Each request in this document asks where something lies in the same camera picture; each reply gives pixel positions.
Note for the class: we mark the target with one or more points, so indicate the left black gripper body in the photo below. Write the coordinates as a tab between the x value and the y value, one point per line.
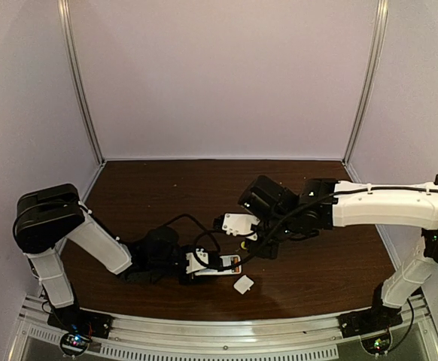
184	274

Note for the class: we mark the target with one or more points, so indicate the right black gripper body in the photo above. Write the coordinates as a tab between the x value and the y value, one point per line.
266	248

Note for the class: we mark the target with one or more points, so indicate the orange battery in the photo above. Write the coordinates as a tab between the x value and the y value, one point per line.
237	263

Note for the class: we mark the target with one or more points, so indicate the white red remote control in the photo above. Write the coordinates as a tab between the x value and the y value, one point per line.
226	262

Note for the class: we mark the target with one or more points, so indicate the white battery cover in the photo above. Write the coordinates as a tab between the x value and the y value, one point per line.
243	285

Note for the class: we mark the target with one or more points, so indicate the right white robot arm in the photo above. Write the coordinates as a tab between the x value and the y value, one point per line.
395	205

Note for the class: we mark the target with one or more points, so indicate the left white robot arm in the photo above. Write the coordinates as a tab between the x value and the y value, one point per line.
48	216

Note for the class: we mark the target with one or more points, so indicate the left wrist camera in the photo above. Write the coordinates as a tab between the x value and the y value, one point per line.
200	262

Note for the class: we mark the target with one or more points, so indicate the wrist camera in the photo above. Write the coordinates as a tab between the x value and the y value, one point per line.
238	225
200	262

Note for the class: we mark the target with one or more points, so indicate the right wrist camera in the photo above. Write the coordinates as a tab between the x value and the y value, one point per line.
238	225

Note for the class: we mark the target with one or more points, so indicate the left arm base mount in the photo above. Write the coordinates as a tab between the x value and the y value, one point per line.
80	327

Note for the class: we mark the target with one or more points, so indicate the front aluminium rail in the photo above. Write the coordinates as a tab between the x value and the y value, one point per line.
302	338

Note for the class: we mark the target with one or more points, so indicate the right aluminium frame post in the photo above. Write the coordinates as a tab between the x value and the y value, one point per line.
376	47

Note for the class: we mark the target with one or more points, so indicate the aluminium frame post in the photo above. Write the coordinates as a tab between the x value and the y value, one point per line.
76	77
376	47

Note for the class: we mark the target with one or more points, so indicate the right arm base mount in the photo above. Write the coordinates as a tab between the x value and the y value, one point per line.
373	325

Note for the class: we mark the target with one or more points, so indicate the left aluminium frame post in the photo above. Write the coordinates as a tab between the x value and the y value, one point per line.
76	77

